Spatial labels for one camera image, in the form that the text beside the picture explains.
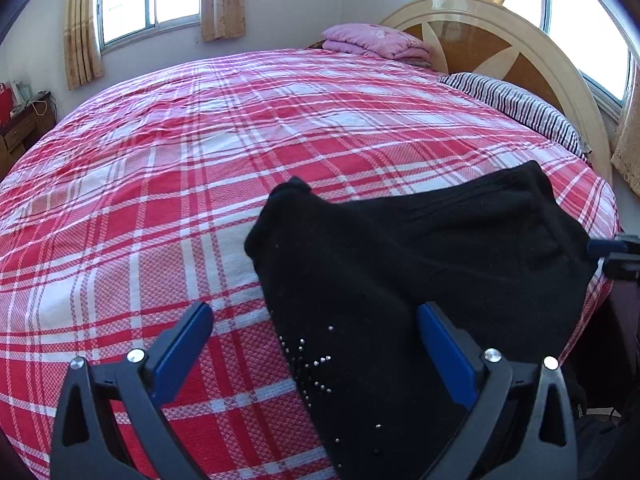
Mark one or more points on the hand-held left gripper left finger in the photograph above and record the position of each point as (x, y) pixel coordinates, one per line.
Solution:
(185, 355)

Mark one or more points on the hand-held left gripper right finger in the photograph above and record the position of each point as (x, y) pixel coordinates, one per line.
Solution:
(447, 355)

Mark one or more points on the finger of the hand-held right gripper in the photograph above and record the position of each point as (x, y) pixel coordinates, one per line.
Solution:
(597, 247)

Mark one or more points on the black pants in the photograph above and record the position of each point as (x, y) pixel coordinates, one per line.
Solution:
(400, 260)

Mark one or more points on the cream lace curtain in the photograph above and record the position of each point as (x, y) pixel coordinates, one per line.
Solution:
(629, 145)

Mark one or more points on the striped pillow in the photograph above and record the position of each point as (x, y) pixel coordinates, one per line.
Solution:
(525, 110)

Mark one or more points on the red plaid bed sheet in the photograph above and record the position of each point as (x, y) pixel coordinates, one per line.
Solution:
(175, 160)

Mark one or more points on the cream and wood headboard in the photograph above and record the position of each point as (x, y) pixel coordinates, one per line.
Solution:
(540, 40)

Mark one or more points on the window behind headboard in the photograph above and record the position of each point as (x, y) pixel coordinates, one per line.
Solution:
(585, 20)

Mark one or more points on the brown wooden nightstand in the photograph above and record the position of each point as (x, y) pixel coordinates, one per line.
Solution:
(20, 132)

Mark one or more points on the folded pink blanket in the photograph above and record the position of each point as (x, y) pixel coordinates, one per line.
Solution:
(370, 40)

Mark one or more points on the red bag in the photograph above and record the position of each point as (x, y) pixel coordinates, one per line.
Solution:
(4, 105)

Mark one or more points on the beige floral curtain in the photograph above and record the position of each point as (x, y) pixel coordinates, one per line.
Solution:
(222, 0)
(82, 25)

